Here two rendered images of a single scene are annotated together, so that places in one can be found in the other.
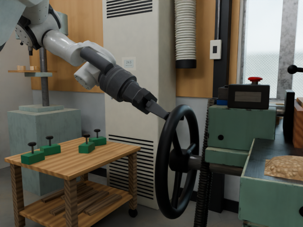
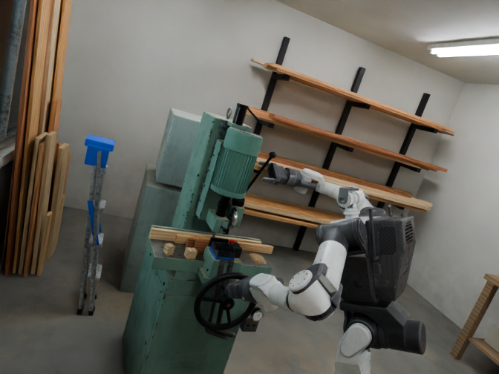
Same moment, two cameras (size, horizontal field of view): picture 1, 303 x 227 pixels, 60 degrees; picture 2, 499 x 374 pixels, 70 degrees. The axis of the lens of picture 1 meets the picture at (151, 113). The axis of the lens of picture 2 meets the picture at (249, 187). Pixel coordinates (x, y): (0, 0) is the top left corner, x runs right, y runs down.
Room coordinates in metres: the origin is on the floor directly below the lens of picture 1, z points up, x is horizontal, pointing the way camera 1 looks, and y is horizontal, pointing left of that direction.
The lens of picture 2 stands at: (1.79, 0.74, 1.65)
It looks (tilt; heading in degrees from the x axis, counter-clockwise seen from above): 13 degrees down; 218
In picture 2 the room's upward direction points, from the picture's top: 18 degrees clockwise
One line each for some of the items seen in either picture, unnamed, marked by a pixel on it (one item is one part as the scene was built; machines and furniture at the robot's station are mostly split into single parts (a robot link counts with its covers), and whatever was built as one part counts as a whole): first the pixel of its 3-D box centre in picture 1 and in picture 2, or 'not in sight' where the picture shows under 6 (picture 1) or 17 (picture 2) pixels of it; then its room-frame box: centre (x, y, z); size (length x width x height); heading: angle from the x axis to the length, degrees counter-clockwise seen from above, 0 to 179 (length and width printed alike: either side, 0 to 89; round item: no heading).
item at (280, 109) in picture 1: (273, 110); (219, 249); (0.58, -0.27, 0.95); 0.09 x 0.07 x 0.09; 155
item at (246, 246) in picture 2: not in sight; (226, 244); (0.43, -0.35, 0.92); 0.55 x 0.02 x 0.04; 155
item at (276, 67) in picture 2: not in sight; (338, 170); (-2.13, -1.14, 1.20); 2.71 x 0.56 x 2.40; 148
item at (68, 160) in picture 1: (78, 181); not in sight; (1.68, 0.49, 0.32); 0.66 x 0.57 x 0.64; 149
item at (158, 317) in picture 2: not in sight; (178, 320); (0.46, -0.49, 0.36); 0.58 x 0.45 x 0.71; 65
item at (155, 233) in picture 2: not in sight; (209, 240); (0.51, -0.41, 0.92); 0.60 x 0.02 x 0.05; 155
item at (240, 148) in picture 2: not in sight; (236, 162); (0.51, -0.38, 1.35); 0.18 x 0.18 x 0.31
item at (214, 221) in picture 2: not in sight; (217, 222); (0.50, -0.40, 1.03); 0.14 x 0.07 x 0.09; 65
